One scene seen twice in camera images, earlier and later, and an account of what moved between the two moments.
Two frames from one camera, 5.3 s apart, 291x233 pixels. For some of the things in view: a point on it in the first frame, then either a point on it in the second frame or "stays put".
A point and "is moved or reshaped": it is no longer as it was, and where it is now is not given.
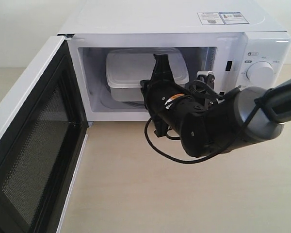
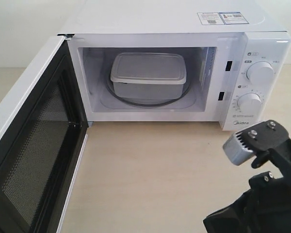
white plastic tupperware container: x=126 y=68 is moved or reshaped
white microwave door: x=37 y=135 stays put
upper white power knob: x=261 y=74 stays put
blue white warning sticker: x=222 y=18 stays put
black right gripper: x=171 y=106 → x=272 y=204
